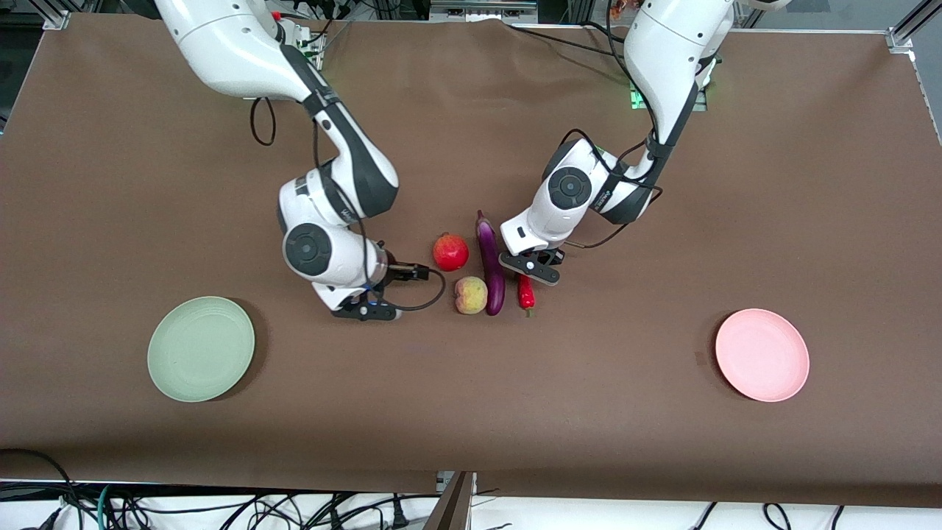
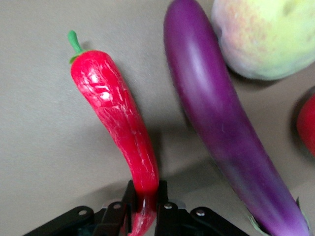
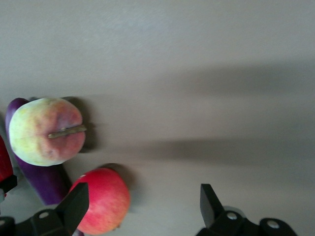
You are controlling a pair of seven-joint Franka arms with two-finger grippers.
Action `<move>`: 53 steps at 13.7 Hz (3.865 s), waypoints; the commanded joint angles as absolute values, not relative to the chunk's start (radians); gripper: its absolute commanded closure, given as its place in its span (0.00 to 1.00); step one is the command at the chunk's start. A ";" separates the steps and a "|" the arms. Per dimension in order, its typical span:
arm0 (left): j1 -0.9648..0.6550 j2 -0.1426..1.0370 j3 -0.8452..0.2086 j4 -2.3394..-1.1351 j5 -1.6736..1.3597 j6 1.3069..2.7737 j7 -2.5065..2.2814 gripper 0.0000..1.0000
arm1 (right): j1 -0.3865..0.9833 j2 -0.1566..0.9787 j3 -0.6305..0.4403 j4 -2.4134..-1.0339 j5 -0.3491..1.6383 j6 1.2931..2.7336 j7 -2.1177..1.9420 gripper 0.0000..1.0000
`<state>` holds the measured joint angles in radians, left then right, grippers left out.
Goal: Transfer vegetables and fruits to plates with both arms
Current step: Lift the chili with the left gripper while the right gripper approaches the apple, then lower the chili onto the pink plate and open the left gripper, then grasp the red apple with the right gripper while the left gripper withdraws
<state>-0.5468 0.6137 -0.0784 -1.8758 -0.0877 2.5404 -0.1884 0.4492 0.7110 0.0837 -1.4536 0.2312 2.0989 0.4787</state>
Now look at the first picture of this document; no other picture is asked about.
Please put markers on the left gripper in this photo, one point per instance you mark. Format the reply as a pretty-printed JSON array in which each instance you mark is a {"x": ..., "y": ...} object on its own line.
[{"x": 553, "y": 257}]

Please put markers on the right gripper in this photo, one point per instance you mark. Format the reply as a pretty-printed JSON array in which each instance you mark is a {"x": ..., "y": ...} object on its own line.
[{"x": 401, "y": 272}]

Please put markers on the red chili pepper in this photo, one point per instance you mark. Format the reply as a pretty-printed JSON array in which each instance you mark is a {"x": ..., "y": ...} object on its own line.
[{"x": 526, "y": 294}]

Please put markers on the long purple eggplant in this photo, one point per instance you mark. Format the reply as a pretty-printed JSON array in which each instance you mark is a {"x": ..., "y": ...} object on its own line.
[{"x": 491, "y": 269}]

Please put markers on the yellow pink peach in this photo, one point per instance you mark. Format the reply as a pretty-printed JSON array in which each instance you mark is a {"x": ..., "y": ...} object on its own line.
[{"x": 471, "y": 296}]

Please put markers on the red pomegranate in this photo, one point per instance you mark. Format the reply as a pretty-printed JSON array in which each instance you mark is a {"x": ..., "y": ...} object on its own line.
[{"x": 450, "y": 253}]

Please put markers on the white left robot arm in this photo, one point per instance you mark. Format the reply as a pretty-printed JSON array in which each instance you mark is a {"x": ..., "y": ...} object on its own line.
[{"x": 670, "y": 51}]

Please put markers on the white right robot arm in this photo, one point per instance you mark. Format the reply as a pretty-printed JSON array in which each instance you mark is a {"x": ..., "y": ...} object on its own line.
[{"x": 221, "y": 44}]

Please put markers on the light green plate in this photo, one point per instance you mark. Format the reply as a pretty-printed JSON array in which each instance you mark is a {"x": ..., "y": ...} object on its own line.
[{"x": 200, "y": 350}]

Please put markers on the brown table cover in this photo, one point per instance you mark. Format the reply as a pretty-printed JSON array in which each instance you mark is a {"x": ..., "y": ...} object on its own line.
[{"x": 471, "y": 405}]

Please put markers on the pink plate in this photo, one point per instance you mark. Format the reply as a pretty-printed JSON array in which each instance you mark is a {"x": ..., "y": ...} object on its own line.
[{"x": 762, "y": 355}]

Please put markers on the grey metal box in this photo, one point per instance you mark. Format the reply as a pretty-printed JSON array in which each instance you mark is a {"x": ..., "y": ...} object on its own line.
[{"x": 482, "y": 11}]

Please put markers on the orange colourful toy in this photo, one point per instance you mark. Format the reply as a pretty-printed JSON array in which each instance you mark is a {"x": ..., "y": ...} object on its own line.
[{"x": 622, "y": 7}]

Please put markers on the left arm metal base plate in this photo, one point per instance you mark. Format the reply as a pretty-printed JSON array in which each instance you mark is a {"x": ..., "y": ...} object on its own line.
[{"x": 700, "y": 99}]

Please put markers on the metal frame post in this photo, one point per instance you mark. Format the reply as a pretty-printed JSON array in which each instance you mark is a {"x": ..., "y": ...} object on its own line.
[{"x": 452, "y": 511}]

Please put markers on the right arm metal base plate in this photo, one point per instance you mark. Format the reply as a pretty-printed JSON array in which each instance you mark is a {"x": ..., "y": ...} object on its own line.
[{"x": 313, "y": 51}]

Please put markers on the aluminium frame profile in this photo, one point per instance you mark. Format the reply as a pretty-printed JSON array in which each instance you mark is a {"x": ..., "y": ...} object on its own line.
[
  {"x": 57, "y": 16},
  {"x": 901, "y": 37}
]

